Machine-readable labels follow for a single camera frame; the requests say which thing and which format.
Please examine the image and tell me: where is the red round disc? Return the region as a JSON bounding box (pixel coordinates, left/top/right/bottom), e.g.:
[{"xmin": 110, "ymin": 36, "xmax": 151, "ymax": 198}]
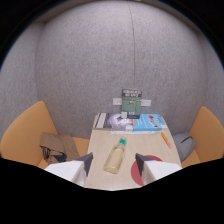
[{"xmin": 130, "ymin": 154, "xmax": 164, "ymax": 186}]

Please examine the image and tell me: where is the tan bag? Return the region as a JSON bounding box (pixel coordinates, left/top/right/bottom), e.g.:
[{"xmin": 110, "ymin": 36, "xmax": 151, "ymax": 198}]
[{"xmin": 39, "ymin": 132, "xmax": 81, "ymax": 165}]

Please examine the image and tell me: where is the orange marker pen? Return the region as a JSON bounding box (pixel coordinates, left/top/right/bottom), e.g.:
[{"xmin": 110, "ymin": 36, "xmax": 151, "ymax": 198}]
[{"xmin": 160, "ymin": 131, "xmax": 173, "ymax": 150}]

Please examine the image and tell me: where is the clear bottle green cap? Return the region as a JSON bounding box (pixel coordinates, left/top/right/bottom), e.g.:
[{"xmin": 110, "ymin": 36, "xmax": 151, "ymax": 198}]
[{"xmin": 103, "ymin": 138, "xmax": 127, "ymax": 175}]

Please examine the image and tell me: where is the blue book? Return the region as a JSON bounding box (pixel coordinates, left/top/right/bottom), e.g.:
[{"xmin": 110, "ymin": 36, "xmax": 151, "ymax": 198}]
[{"xmin": 131, "ymin": 113, "xmax": 168, "ymax": 133}]

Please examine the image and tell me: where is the orange bench seat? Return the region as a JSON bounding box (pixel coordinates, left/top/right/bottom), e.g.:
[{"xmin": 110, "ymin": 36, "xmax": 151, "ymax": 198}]
[
  {"xmin": 180, "ymin": 105, "xmax": 224, "ymax": 169},
  {"xmin": 0, "ymin": 100, "xmax": 90, "ymax": 170}
]

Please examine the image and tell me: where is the grey black book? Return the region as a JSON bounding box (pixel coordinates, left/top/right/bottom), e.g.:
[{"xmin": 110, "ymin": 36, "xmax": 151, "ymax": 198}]
[{"xmin": 92, "ymin": 112, "xmax": 134, "ymax": 131}]

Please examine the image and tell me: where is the green standing book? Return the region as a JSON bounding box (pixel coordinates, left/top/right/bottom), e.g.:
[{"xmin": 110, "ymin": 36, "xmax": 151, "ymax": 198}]
[{"xmin": 120, "ymin": 88, "xmax": 143, "ymax": 120}]

